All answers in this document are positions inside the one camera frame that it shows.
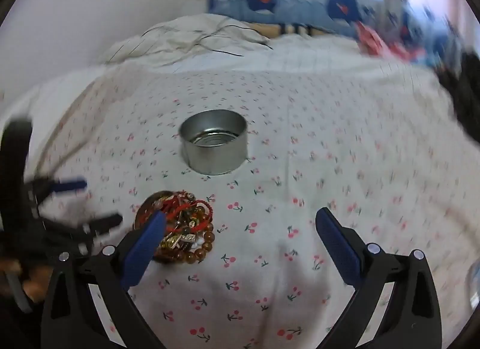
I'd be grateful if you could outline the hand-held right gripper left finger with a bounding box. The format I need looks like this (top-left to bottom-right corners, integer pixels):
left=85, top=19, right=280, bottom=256
left=40, top=211, right=167, bottom=349

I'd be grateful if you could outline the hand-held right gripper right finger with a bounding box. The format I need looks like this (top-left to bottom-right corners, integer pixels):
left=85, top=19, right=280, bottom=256
left=315, top=207, right=443, bottom=349

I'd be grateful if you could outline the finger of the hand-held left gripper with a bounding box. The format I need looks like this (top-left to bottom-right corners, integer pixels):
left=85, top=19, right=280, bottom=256
left=39, top=213, right=124, bottom=246
left=26, top=178, right=89, bottom=207

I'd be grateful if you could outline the pile of beaded jewelry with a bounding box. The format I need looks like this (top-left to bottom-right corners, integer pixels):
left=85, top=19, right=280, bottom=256
left=140, top=190, right=216, bottom=264

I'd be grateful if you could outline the round silver metal tin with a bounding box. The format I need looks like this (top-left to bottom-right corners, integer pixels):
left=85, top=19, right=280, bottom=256
left=178, top=109, right=249, bottom=176

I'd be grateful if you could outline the person's left hand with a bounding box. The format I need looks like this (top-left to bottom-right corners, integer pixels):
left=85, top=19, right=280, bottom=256
left=0, top=257, right=51, bottom=302

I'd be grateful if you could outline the cherry print bed sheet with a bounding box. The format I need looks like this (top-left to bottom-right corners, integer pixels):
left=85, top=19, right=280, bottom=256
left=22, top=67, right=469, bottom=349

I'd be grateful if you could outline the white striped duvet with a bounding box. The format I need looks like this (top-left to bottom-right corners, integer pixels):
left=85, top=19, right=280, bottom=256
left=99, top=14, right=443, bottom=72

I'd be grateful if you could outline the dark cloth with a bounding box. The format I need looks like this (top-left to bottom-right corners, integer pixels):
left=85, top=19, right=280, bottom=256
left=439, top=52, right=480, bottom=135

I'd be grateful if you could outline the pink cloth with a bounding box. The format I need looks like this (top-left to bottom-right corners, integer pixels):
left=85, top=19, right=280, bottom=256
left=354, top=20, right=424, bottom=62

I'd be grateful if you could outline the beige navy striped pillow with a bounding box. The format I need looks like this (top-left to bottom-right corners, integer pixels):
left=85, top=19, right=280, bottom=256
left=251, top=22, right=323, bottom=38

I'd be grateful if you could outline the blue whale print cushion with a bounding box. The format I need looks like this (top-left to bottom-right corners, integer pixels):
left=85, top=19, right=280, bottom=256
left=206, top=0, right=462, bottom=38

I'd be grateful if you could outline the black cable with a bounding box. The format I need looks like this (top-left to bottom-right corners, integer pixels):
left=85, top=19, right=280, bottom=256
left=140, top=22, right=274, bottom=57

